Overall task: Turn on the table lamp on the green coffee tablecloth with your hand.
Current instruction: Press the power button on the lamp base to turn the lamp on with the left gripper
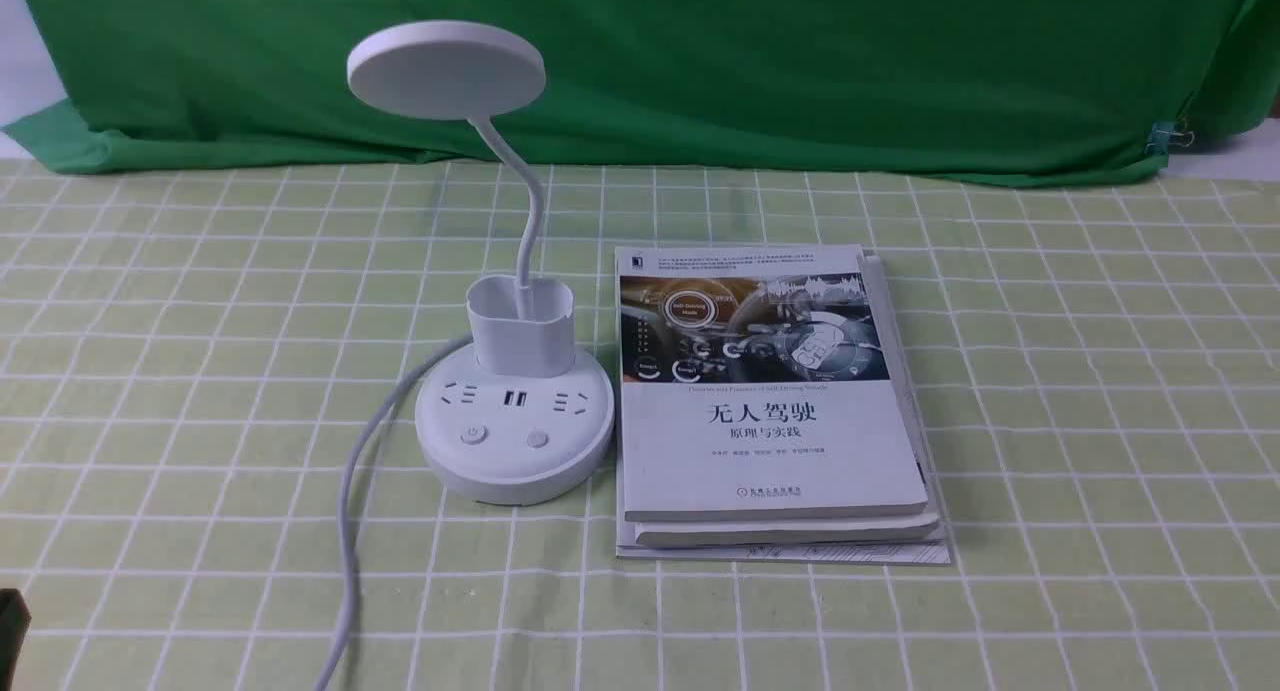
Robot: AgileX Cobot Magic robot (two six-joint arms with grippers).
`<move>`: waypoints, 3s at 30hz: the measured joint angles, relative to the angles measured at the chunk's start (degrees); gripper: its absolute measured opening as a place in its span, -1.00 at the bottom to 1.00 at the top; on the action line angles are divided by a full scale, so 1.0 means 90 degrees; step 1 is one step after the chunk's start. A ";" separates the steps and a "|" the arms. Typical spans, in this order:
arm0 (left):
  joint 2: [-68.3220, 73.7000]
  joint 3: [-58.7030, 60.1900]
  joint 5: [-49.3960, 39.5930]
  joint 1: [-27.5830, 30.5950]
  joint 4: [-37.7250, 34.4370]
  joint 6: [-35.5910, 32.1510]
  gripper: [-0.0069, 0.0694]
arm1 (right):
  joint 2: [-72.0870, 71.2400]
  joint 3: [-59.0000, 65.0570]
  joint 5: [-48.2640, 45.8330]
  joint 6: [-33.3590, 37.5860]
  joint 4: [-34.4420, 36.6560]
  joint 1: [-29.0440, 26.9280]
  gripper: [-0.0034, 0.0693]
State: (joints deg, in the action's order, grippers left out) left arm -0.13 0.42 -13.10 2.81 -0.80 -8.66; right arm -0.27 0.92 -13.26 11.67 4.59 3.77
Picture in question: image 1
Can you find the white desk lamp with sockets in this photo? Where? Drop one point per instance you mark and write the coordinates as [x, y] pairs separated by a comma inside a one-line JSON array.
[[515, 413]]

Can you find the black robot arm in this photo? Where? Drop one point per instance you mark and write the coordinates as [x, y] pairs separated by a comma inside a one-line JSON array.
[[15, 619]]

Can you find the top book self-driving cover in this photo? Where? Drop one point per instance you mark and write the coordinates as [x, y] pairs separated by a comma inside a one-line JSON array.
[[770, 441]]

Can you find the bottom printed paper booklet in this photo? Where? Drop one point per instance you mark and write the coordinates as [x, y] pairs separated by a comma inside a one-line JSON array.
[[790, 553]]

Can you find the green checkered tablecloth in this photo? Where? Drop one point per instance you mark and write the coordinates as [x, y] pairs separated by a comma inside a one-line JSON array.
[[189, 356]]

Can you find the green backdrop cloth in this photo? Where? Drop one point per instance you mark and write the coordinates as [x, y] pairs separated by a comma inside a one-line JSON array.
[[1014, 93]]

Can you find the teal binder clip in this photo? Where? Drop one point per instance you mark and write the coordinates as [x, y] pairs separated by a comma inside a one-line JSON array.
[[1165, 138]]

